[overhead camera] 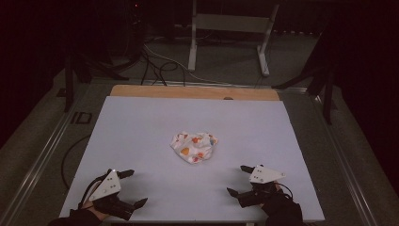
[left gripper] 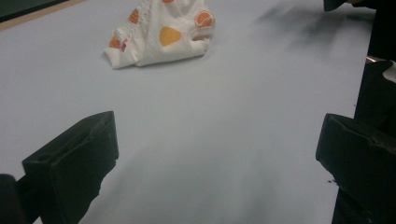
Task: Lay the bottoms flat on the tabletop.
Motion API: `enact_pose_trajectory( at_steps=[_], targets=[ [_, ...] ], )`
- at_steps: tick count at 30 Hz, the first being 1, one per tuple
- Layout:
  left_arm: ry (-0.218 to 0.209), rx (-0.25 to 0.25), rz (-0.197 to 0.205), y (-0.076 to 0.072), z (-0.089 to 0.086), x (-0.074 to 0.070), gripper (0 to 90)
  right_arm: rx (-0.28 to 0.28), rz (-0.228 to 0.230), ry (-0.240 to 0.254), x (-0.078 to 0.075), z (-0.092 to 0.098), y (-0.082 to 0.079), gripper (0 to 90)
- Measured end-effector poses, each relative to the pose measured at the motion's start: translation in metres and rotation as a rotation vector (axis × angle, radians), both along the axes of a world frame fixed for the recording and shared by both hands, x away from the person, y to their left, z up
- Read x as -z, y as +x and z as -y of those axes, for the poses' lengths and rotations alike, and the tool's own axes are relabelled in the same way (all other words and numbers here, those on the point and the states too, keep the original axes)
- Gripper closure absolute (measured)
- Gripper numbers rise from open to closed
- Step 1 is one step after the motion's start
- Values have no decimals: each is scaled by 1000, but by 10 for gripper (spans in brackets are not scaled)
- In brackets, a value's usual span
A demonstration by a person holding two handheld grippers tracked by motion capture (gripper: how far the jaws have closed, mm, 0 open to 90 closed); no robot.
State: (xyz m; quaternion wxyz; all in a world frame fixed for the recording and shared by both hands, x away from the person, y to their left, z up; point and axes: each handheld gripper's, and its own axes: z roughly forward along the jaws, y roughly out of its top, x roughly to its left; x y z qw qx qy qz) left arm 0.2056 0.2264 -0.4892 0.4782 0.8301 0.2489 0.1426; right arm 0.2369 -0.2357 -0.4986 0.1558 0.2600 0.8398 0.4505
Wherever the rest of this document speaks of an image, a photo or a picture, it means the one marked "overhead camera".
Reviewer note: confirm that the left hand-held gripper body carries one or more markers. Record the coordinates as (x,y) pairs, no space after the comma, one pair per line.
(108,186)

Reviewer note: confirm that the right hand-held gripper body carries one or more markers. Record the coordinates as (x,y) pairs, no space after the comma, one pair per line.
(265,174)

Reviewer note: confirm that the white fruit print cloth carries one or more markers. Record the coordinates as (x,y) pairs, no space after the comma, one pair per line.
(194,147)

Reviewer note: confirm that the person's left hand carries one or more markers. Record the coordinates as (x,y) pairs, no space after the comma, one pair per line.
(98,213)

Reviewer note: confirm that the person's right hand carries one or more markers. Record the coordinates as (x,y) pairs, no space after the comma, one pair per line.
(284,210)

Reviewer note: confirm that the white table mat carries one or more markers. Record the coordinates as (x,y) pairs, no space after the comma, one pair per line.
(150,125)

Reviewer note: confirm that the black tripod stand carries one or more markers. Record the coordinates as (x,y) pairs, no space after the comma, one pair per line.
(328,100)
(69,84)

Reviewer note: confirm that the wooden board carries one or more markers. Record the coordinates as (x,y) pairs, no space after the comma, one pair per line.
(188,92)

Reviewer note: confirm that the dark equipment rack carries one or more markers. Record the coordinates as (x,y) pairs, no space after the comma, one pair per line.
(135,31)

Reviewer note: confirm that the metal floor rail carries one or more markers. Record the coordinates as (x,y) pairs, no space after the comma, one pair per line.
(342,163)
(40,157)

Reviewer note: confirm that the white metal stand frame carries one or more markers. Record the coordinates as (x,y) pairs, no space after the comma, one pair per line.
(232,23)

